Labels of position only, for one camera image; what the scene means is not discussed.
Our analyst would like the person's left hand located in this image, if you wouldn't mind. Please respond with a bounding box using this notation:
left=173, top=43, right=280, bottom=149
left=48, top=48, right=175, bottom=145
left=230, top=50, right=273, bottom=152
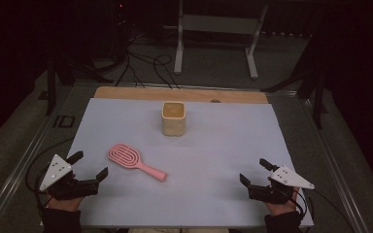
left=47, top=193, right=85, bottom=213

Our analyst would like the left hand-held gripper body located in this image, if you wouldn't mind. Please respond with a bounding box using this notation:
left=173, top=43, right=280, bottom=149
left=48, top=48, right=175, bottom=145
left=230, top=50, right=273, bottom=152
left=38, top=153, right=100, bottom=201

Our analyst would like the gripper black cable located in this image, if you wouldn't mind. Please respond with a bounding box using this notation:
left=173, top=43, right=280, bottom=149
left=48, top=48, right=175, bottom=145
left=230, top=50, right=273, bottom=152
left=285, top=185, right=357, bottom=233
left=24, top=137, right=76, bottom=210

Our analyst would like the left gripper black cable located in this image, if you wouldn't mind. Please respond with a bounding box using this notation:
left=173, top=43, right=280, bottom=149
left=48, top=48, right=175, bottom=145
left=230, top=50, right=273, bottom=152
left=24, top=137, right=76, bottom=210

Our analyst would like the wooden table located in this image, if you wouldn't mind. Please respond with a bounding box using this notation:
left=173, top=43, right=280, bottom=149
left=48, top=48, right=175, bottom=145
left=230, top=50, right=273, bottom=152
left=93, top=85, right=269, bottom=105

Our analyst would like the black rectangular floor frame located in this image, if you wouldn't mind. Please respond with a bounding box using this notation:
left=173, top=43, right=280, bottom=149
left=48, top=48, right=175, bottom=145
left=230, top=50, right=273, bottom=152
left=52, top=115, right=76, bottom=129

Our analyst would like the pink hairbrush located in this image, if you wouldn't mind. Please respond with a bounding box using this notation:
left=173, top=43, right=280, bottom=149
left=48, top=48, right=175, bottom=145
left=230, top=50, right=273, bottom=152
left=107, top=143, right=168, bottom=183

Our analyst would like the black metal stand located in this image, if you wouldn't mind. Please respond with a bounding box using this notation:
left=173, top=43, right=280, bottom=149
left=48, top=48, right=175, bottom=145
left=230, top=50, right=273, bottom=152
left=260, top=18, right=328, bottom=130
left=45, top=51, right=115, bottom=117

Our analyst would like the beige square cup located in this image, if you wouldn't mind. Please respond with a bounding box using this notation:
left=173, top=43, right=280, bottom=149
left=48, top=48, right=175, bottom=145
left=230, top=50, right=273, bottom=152
left=160, top=101, right=187, bottom=137

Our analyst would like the person's right hand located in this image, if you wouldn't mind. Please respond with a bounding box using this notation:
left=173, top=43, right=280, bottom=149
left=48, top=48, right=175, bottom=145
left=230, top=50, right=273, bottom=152
left=265, top=187, right=300, bottom=217

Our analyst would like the aluminium floor rail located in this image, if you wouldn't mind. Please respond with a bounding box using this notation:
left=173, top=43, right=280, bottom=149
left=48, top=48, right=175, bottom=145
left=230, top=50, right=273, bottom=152
left=0, top=81, right=91, bottom=233
left=265, top=90, right=370, bottom=233

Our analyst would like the black floor cable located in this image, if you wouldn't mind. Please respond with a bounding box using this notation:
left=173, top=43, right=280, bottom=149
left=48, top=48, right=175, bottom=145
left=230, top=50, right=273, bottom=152
left=115, top=32, right=181, bottom=90

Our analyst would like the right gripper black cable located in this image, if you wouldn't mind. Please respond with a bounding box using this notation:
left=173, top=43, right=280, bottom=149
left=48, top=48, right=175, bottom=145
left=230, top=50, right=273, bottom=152
left=285, top=185, right=357, bottom=233

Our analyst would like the dark equipment rack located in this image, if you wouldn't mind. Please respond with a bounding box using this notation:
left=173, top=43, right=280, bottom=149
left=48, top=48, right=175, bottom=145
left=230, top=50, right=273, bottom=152
left=108, top=0, right=134, bottom=62

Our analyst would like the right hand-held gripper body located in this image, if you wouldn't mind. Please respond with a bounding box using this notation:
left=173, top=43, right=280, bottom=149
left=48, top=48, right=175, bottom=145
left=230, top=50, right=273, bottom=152
left=248, top=165, right=316, bottom=206

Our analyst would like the white table mat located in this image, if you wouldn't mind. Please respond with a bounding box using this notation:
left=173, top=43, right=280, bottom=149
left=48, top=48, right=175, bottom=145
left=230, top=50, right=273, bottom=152
left=39, top=97, right=315, bottom=228

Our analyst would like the white metal stand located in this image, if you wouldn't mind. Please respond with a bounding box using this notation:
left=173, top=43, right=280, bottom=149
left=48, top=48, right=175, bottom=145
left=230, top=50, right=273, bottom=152
left=173, top=0, right=269, bottom=81

